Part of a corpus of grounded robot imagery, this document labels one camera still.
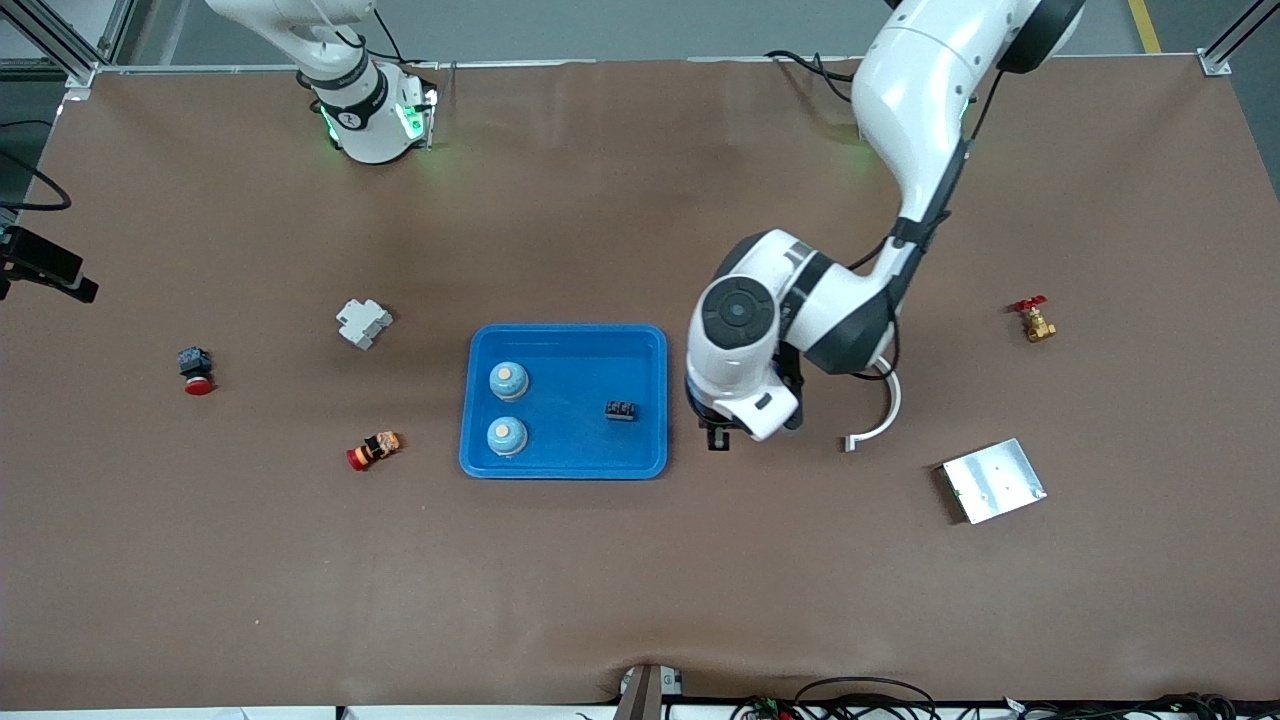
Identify white circuit breaker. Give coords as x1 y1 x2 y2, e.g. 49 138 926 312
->
335 298 394 351

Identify red yellow emergency stop button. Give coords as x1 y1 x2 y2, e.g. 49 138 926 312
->
346 431 403 472

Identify grey metal mount bracket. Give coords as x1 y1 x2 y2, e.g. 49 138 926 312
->
615 663 687 720

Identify black base cable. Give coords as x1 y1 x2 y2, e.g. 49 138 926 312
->
765 50 859 103
372 8 409 66

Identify red mushroom button black base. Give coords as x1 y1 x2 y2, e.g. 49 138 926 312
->
177 346 216 396

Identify blue plastic tray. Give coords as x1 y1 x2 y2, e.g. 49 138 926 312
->
459 323 669 481

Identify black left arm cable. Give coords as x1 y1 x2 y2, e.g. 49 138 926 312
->
845 60 1001 383

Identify aluminium frame strut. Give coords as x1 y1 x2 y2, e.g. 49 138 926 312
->
0 0 136 101

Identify black cable bundle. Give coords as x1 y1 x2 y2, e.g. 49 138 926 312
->
1000 692 1246 720

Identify black left base cable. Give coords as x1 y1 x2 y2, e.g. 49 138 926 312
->
765 50 859 103

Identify black right base cable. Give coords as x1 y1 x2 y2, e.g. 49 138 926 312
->
372 8 409 66

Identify black cable loop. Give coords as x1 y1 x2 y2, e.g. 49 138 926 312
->
793 677 939 720

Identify silver metal plate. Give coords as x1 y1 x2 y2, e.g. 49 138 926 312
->
940 438 1048 525

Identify brass valve red handle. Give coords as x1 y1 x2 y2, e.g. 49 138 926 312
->
1012 296 1058 344

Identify white curved bracket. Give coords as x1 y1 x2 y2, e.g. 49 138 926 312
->
843 370 903 453

